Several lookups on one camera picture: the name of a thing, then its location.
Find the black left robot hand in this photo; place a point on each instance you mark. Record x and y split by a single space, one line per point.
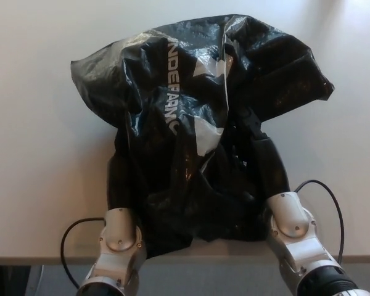
120 191

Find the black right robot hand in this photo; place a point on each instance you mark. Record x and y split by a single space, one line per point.
271 166

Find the black plastic Under Armour bag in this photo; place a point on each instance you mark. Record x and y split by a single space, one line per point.
160 123

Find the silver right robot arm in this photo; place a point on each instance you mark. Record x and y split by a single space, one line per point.
299 234

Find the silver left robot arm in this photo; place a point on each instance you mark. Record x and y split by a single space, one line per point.
117 243

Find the dark furniture piece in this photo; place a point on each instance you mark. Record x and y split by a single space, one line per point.
9 282

